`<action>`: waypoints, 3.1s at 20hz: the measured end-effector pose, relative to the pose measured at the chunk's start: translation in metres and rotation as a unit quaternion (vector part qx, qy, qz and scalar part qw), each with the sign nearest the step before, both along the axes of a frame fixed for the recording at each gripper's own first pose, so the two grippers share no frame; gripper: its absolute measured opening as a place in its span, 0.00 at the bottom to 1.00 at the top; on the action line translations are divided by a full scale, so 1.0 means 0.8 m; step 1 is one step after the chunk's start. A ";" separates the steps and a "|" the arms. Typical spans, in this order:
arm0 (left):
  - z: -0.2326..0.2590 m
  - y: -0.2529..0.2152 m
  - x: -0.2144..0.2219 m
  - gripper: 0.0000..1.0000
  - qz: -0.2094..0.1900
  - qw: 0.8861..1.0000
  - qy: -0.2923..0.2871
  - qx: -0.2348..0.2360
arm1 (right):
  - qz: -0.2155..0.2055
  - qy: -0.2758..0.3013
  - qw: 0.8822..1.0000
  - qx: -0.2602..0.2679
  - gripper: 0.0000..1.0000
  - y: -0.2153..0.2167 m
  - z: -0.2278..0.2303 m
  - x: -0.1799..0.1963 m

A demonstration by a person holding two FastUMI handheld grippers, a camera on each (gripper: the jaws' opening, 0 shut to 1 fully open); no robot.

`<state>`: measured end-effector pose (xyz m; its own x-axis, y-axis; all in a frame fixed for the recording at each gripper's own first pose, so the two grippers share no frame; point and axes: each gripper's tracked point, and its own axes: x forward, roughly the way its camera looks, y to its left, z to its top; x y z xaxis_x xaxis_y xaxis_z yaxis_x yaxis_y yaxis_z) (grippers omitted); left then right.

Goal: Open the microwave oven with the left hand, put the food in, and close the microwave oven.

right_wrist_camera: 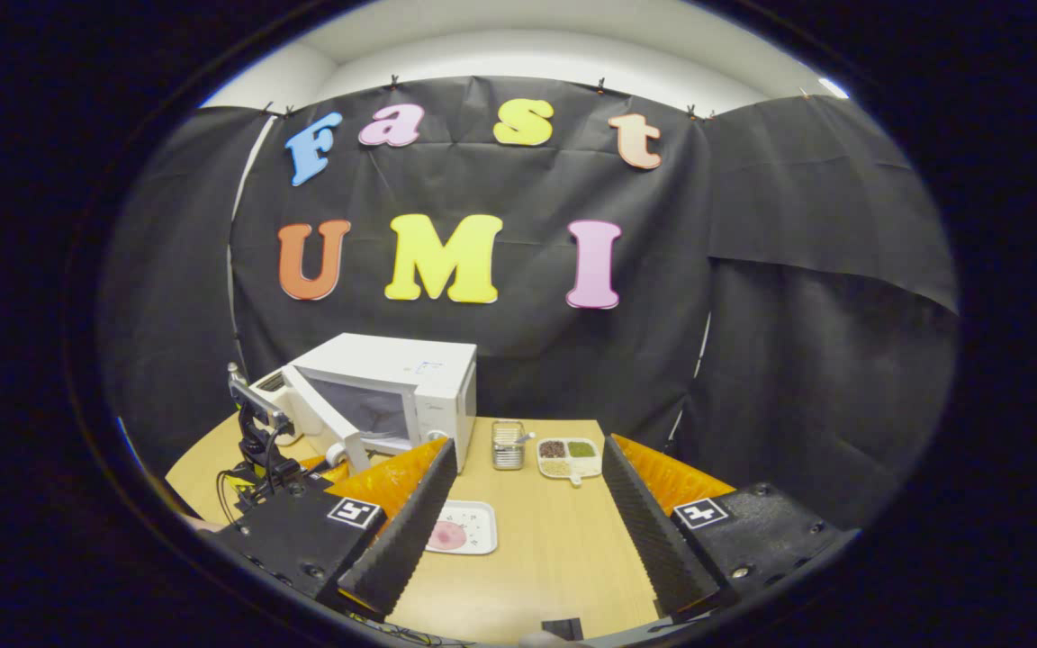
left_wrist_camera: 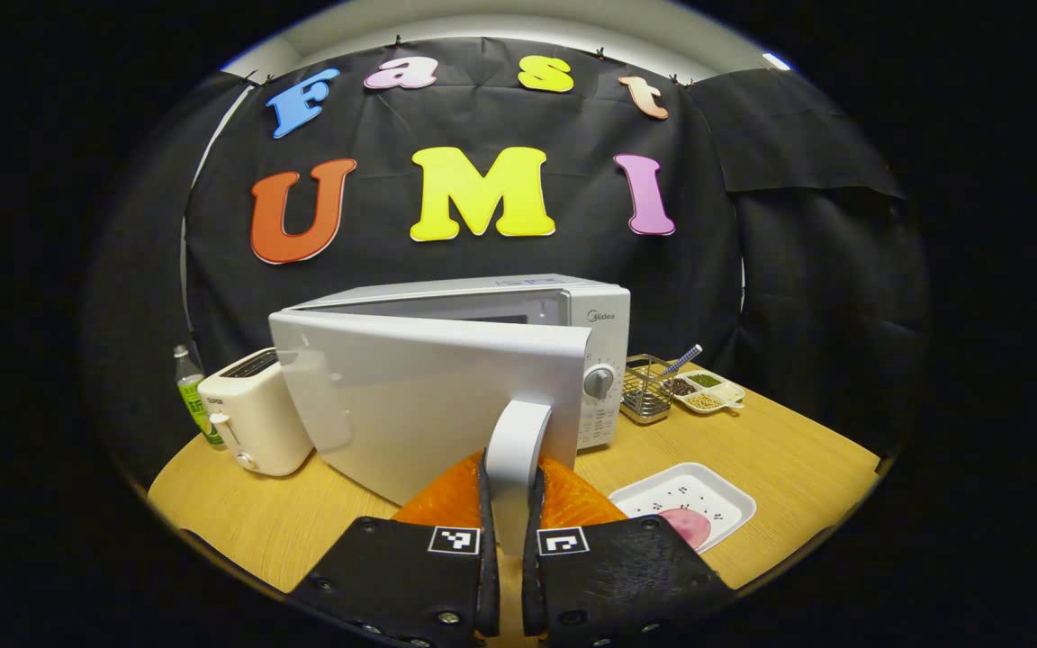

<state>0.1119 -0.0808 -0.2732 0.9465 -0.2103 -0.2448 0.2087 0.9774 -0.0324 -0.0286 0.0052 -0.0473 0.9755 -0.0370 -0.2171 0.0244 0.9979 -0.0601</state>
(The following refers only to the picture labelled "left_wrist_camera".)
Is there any white food tray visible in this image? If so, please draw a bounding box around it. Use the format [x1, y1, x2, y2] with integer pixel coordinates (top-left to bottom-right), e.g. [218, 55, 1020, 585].
[609, 463, 758, 554]

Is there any green label drink bottle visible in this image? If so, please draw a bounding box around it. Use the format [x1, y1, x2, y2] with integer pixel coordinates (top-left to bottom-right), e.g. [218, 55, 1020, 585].
[173, 345, 227, 449]

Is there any white microwave oven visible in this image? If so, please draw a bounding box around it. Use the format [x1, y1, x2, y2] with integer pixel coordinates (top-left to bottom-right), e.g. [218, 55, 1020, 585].
[268, 274, 632, 559]

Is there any black backdrop cloth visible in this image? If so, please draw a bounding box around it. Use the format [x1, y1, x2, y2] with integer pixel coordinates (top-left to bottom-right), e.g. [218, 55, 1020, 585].
[82, 36, 933, 487]

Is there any metal wire basket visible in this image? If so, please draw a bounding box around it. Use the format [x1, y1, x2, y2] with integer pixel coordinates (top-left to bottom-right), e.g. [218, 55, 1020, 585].
[619, 354, 677, 426]

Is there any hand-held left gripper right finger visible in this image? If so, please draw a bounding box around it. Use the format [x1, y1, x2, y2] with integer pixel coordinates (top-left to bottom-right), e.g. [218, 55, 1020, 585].
[521, 454, 735, 648]

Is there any pink meat slice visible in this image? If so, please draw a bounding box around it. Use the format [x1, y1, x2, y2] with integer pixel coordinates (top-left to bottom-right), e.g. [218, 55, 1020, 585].
[658, 507, 713, 550]

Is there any white toaster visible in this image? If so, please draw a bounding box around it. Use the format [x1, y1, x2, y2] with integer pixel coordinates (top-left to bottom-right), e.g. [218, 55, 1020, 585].
[197, 348, 314, 478]

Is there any divided white seed dish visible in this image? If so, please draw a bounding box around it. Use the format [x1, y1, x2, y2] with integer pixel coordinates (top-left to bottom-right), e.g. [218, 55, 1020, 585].
[667, 367, 746, 417]

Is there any striped straw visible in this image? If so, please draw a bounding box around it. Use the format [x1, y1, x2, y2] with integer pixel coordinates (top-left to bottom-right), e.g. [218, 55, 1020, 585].
[658, 344, 704, 379]

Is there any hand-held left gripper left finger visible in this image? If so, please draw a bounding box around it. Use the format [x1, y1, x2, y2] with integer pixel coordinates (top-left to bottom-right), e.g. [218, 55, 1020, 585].
[289, 450, 501, 648]

